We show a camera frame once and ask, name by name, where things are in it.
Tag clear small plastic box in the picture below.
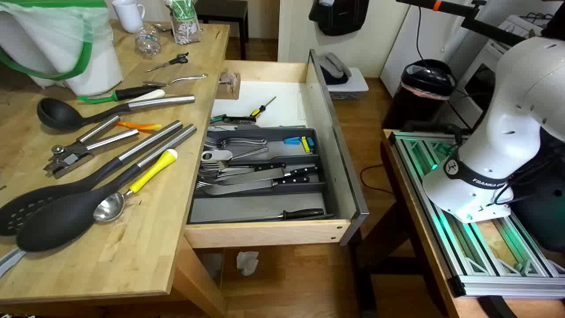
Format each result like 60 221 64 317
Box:
217 69 242 101

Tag silver flat tool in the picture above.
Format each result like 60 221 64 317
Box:
0 246 28 279

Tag white plastic utensil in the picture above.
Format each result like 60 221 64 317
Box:
200 147 235 165

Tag yellow black screwdriver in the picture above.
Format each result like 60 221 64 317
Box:
249 96 277 120

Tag green black handled tool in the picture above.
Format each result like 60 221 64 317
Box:
76 83 161 106

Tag white drawer liner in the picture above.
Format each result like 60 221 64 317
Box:
210 80 309 129

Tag white bag green trim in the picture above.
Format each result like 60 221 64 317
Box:
0 0 124 98

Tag small black scissors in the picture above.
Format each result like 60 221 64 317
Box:
147 52 191 75

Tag black solid spoon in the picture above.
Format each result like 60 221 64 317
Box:
14 124 200 255

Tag white handled tool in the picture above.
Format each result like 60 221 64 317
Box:
140 87 168 103

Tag orange peeler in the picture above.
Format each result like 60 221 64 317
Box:
115 119 164 135

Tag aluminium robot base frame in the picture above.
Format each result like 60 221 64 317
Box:
390 129 565 299

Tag black floor cable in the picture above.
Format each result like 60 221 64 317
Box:
358 163 394 196

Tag black ladle steel handle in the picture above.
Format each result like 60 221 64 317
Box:
35 94 198 133

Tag black wall pouch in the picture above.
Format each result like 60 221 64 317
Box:
307 0 371 37

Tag wooden drawer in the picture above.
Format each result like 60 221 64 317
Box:
184 50 371 251

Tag black camera pole orange clamps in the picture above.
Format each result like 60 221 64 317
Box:
394 0 526 46

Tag glass jar green items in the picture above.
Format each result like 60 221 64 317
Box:
166 0 203 48

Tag large black handled knife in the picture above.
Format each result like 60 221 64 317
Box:
279 207 327 221

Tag white mug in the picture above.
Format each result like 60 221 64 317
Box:
111 0 147 36

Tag grey stapler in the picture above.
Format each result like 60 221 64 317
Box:
318 52 351 85

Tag small clear glass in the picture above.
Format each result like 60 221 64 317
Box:
134 29 162 59

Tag yellow handled ice cream scoop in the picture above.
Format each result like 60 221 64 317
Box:
92 147 180 226

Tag grey utensil organizer tray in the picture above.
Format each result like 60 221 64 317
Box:
187 126 332 226

